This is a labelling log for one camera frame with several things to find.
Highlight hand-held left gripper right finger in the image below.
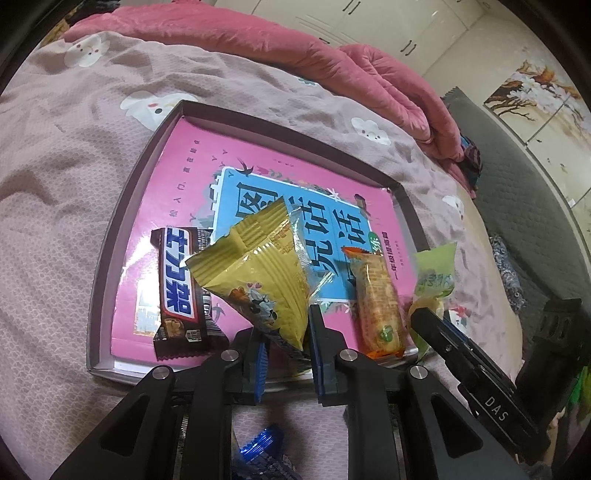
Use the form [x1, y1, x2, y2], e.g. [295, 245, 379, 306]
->
[308, 305, 529, 480]

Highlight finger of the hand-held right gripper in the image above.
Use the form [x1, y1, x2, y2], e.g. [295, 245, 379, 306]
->
[443, 318, 509, 380]
[410, 307, 478, 386]

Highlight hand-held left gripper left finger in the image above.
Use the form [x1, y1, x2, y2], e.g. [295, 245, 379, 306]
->
[48, 323, 271, 480]

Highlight green snack packet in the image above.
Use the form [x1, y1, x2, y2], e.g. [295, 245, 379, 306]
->
[409, 242, 458, 333]

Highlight orange snack packet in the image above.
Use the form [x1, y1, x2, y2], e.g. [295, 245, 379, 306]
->
[341, 246, 409, 360]

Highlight blue snack packet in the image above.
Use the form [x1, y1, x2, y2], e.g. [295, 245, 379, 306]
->
[231, 425, 301, 480]

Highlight yellow snack packet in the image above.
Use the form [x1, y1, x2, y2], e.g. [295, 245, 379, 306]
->
[185, 196, 337, 354]

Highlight brown chocolate bar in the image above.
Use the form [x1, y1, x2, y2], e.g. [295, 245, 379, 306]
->
[150, 226, 232, 361]

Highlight patterned dark cloth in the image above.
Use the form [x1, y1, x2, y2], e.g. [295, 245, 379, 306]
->
[489, 235, 525, 315]

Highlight green cloth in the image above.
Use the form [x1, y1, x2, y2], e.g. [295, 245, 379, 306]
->
[561, 364, 591, 416]

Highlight grey padded headboard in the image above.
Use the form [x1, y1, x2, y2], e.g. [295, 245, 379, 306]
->
[441, 88, 591, 361]

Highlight dark striped clothing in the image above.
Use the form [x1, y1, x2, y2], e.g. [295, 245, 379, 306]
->
[457, 134, 483, 195]

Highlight printed pink bedsheet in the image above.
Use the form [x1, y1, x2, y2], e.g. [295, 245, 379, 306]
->
[0, 30, 525, 480]

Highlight white wardrobe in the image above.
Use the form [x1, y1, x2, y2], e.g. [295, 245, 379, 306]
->
[212, 0, 490, 79]

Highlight pink quilt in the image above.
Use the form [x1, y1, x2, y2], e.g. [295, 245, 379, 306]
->
[62, 0, 478, 195]

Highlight tree wall painting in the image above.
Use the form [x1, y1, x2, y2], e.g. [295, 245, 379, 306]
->
[482, 60, 591, 153]

